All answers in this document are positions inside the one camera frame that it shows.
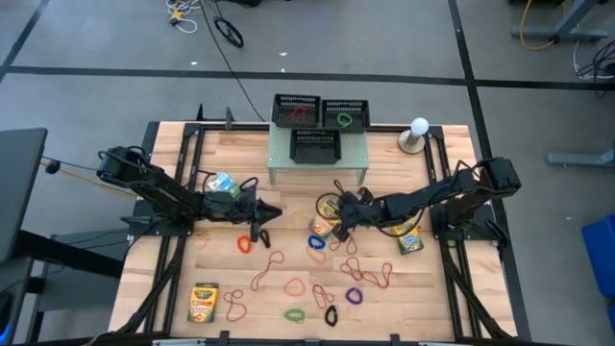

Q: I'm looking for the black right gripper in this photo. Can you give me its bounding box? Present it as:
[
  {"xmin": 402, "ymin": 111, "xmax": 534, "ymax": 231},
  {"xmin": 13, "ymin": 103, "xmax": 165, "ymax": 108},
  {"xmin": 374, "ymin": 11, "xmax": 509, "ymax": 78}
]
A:
[{"xmin": 332, "ymin": 189, "xmax": 388, "ymax": 243}]

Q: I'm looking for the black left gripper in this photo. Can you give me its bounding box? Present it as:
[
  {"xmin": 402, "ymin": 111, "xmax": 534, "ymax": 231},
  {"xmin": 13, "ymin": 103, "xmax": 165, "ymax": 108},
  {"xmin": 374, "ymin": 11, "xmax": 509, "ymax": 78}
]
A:
[{"xmin": 201, "ymin": 185, "xmax": 283, "ymax": 243}]

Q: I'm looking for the yellow Crayola crayons box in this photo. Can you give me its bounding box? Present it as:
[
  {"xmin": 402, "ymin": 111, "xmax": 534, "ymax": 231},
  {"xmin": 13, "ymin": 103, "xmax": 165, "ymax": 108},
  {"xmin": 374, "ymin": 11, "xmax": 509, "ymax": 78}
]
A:
[
  {"xmin": 186, "ymin": 282, "xmax": 221, "ymax": 325},
  {"xmin": 309, "ymin": 201, "xmax": 340, "ymax": 239}
]

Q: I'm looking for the yellow rubber band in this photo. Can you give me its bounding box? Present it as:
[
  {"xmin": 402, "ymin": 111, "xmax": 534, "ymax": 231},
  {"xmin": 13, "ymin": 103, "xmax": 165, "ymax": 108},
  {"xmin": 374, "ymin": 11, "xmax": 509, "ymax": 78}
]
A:
[
  {"xmin": 286, "ymin": 207, "xmax": 313, "ymax": 227},
  {"xmin": 194, "ymin": 225, "xmax": 227, "ymax": 251}
]

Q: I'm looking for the black plastic mesh basket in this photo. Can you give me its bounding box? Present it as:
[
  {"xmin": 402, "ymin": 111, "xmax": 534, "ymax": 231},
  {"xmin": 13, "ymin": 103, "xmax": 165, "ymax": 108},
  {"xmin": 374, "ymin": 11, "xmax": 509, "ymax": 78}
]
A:
[
  {"xmin": 271, "ymin": 93, "xmax": 323, "ymax": 130},
  {"xmin": 288, "ymin": 128, "xmax": 343, "ymax": 166},
  {"xmin": 320, "ymin": 98, "xmax": 372, "ymax": 135}
]

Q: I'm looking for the black desk stand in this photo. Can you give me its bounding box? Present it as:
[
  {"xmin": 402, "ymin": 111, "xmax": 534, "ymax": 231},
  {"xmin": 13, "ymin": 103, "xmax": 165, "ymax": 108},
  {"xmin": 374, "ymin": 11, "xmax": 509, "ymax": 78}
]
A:
[{"xmin": 0, "ymin": 229, "xmax": 127, "ymax": 346}]

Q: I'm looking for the grey metal desk foot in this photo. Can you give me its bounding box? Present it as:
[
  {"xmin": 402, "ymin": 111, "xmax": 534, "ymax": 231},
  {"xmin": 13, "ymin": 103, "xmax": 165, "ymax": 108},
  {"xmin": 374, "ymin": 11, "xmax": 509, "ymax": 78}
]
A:
[{"xmin": 546, "ymin": 147, "xmax": 615, "ymax": 169}]

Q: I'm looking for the black desk panel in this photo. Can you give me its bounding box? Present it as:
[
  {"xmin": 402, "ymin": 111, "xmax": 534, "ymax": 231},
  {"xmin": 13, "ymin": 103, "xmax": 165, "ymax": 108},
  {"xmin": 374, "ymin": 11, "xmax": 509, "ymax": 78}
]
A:
[{"xmin": 0, "ymin": 126, "xmax": 49, "ymax": 264}]

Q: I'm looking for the grey metal desk base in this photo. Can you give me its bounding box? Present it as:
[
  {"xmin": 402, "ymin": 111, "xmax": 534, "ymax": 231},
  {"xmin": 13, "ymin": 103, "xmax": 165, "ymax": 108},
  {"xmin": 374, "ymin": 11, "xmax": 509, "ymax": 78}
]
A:
[{"xmin": 510, "ymin": 0, "xmax": 610, "ymax": 44}]

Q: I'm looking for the green white Crayola box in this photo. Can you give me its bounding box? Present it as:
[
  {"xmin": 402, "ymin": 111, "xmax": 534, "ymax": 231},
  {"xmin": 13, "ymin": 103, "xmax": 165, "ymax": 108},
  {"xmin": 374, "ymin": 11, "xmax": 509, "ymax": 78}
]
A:
[{"xmin": 207, "ymin": 171, "xmax": 242, "ymax": 200}]

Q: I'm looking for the yellow blue green Crayola box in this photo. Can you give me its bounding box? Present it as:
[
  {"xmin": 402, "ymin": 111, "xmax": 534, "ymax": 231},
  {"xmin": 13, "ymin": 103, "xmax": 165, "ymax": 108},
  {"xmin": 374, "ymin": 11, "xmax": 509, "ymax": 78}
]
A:
[{"xmin": 391, "ymin": 218, "xmax": 426, "ymax": 257}]

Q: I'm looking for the white bulb lamp metal base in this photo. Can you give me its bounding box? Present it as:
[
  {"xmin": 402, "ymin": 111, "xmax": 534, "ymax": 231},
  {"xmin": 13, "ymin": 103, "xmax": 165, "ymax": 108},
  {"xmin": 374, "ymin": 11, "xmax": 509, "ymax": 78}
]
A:
[{"xmin": 397, "ymin": 116, "xmax": 431, "ymax": 156}]

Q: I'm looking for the black coiled floor cable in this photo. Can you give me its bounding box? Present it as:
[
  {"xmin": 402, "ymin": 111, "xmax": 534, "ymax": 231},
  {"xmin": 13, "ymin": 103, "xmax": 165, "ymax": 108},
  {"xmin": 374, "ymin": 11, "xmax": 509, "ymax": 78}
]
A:
[{"xmin": 213, "ymin": 14, "xmax": 246, "ymax": 49}]

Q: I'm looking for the white yellow cable bundle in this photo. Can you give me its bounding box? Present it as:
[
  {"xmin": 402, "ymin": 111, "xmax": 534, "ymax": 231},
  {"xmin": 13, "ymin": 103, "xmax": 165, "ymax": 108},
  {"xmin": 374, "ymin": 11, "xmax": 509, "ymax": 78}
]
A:
[{"xmin": 164, "ymin": 0, "xmax": 204, "ymax": 35}]

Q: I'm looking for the yellow cable with black plug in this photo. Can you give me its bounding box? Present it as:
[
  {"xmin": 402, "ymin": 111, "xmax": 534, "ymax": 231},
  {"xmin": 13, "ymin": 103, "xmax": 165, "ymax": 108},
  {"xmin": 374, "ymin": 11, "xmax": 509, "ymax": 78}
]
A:
[{"xmin": 40, "ymin": 158, "xmax": 138, "ymax": 199}]

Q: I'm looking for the yellow floor cable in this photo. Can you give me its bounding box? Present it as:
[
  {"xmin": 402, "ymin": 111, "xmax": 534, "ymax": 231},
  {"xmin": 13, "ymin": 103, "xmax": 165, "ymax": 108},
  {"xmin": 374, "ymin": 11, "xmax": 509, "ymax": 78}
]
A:
[{"xmin": 519, "ymin": 0, "xmax": 561, "ymax": 52}]

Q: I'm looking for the black cable tangle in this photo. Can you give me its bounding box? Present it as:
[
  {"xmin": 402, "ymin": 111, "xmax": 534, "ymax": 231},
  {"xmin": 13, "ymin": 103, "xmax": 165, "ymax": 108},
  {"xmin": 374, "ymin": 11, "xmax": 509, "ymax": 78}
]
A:
[{"xmin": 574, "ymin": 37, "xmax": 615, "ymax": 101}]

